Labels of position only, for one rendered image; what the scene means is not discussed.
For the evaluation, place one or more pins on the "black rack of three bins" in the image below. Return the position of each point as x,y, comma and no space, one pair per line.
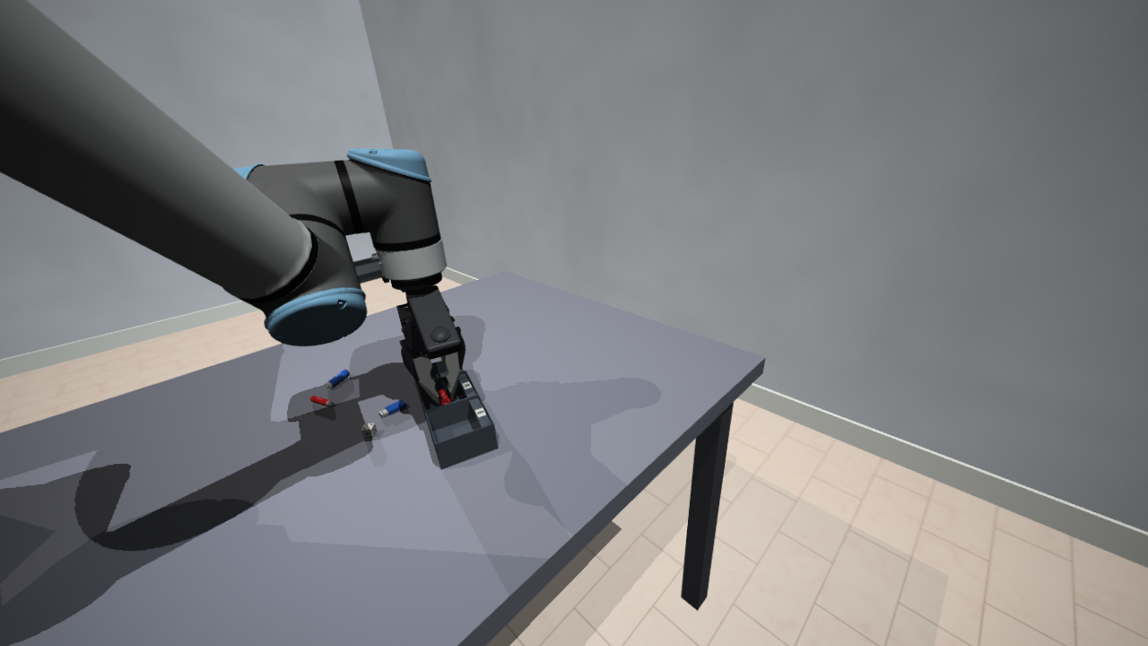
463,416

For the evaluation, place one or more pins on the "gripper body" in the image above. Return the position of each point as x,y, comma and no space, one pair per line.
409,329

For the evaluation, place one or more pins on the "blue usb stick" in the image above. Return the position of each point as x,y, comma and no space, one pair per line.
397,406

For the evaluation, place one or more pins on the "blue battery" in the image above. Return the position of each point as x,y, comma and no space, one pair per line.
336,379

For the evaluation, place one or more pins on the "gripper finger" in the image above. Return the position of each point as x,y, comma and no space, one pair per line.
420,367
454,363

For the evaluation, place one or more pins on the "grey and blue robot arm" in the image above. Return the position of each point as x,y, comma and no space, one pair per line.
74,130

